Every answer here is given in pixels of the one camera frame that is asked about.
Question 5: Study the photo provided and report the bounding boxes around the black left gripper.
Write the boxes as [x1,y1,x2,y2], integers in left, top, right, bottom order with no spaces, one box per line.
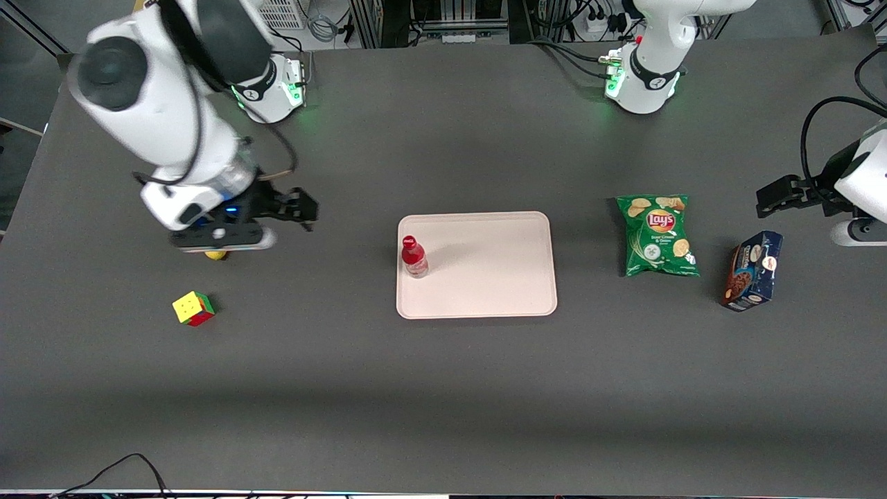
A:
[755,149,861,220]

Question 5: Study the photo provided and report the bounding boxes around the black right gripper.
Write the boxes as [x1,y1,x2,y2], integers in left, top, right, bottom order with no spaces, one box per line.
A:
[225,177,320,232]

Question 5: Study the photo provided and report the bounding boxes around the red coke bottle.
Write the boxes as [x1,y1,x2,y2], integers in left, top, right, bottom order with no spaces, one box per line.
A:
[401,235,430,279]

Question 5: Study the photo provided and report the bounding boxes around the beige plastic tray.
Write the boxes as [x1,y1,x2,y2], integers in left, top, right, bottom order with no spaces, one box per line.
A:
[396,211,559,320]

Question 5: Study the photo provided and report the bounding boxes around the blue chocolate cookie box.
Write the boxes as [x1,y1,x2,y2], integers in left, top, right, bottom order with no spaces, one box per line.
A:
[719,230,784,313]

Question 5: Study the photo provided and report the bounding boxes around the green Lays chips bag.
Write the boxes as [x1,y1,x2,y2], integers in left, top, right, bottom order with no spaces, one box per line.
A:
[615,194,701,279]

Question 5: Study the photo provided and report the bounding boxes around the colourful puzzle cube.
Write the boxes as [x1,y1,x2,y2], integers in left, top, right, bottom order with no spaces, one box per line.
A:
[172,291,216,328]

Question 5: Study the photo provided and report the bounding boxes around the white perforated box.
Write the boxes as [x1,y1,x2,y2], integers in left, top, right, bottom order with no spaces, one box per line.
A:
[261,0,308,30]

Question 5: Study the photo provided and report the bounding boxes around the white power strip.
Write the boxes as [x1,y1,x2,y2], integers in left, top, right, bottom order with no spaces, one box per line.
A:
[584,12,626,37]

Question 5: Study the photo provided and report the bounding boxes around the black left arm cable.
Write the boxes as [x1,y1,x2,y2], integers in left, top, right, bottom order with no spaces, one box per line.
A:
[800,96,887,202]

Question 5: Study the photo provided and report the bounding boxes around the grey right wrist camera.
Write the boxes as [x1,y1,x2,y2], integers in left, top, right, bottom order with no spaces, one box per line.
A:
[169,220,278,253]

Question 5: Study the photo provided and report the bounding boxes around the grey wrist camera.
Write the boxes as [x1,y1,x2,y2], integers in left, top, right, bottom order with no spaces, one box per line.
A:
[169,220,278,253]
[829,218,887,247]

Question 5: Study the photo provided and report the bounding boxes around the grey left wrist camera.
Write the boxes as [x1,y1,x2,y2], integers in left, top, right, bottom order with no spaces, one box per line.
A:
[829,218,887,247]

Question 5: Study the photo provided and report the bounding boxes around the black looped cable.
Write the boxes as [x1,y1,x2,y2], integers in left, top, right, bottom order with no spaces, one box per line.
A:
[854,43,887,112]

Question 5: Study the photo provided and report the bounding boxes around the grey coiled cable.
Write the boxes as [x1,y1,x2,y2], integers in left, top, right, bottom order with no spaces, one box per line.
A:
[306,12,342,44]

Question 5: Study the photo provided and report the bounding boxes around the black left base cables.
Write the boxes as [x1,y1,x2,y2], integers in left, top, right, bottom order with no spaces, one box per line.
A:
[528,36,624,80]

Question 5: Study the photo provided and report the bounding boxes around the thin black table-edge cable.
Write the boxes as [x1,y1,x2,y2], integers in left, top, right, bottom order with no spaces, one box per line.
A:
[50,453,173,499]

